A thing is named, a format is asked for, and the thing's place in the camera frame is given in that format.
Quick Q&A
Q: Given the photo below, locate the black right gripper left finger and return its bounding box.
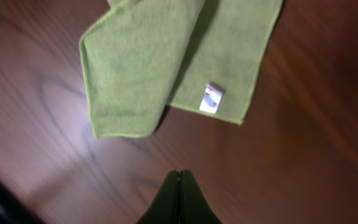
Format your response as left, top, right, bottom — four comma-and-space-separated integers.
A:
136, 170, 180, 224

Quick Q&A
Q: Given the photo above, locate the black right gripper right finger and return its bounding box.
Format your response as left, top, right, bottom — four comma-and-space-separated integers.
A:
179, 169, 222, 224

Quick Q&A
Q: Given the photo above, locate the light green microfiber cloth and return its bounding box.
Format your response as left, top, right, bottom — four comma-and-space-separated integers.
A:
79, 0, 283, 139

